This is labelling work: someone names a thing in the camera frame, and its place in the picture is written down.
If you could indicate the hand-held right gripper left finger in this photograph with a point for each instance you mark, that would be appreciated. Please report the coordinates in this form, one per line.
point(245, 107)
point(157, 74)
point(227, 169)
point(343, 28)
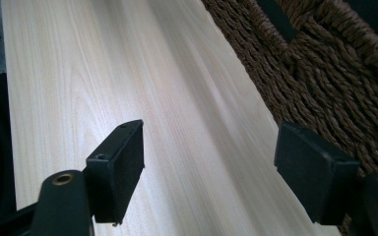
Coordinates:
point(114, 170)

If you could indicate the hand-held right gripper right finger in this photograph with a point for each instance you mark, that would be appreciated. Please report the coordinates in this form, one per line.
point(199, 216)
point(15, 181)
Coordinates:
point(315, 170)

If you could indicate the brown wicker basket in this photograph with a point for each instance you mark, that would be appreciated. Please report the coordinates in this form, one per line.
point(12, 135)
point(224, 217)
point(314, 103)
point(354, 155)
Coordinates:
point(308, 82)

